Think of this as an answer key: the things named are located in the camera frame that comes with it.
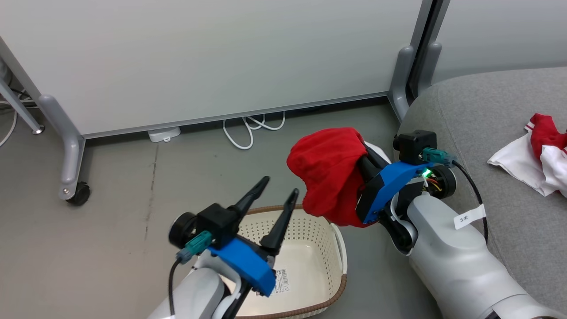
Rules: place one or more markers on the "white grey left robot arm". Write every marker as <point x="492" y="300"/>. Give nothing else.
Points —
<point x="195" y="292"/>

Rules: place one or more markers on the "cream perforated laundry basket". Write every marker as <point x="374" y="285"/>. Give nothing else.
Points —
<point x="310" y="248"/>

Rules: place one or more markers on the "red and white garment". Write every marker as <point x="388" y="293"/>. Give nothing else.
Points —
<point x="527" y="164"/>

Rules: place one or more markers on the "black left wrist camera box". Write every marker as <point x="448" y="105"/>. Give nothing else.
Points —
<point x="219" y="223"/>

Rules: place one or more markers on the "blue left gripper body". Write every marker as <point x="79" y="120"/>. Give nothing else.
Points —
<point x="248" y="266"/>

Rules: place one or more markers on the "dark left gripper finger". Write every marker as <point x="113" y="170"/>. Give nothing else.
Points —
<point x="248" y="199"/>
<point x="281" y="226"/>

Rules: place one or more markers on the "white power adapter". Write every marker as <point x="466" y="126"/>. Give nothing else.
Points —
<point x="165" y="134"/>

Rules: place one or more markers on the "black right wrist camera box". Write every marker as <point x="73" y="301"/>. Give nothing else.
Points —
<point x="414" y="146"/>

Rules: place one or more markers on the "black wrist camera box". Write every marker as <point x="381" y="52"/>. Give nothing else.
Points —
<point x="414" y="146"/>
<point x="219" y="223"/>

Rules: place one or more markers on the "narrow white partition panel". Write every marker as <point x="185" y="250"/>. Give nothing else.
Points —
<point x="500" y="31"/>

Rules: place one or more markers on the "grey fabric sofa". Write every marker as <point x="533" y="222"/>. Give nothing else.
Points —
<point x="496" y="115"/>

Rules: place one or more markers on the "white barcode sticker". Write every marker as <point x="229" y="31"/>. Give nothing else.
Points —
<point x="280" y="281"/>

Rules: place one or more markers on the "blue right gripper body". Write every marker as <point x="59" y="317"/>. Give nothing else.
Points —
<point x="390" y="184"/>

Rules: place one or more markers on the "black caster wheel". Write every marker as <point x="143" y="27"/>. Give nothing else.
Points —
<point x="81" y="195"/>

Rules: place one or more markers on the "grey partition foot with caster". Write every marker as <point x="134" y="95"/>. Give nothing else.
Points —
<point x="66" y="141"/>

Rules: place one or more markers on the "large white partition panel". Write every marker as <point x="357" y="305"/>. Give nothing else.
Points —
<point x="212" y="57"/>

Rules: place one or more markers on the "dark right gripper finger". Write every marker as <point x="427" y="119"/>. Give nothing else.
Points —
<point x="376" y="157"/>
<point x="366" y="173"/>

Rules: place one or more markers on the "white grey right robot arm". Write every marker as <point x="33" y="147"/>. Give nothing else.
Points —
<point x="452" y="261"/>

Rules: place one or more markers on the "grey metal table leg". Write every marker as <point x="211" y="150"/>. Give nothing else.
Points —
<point x="17" y="108"/>

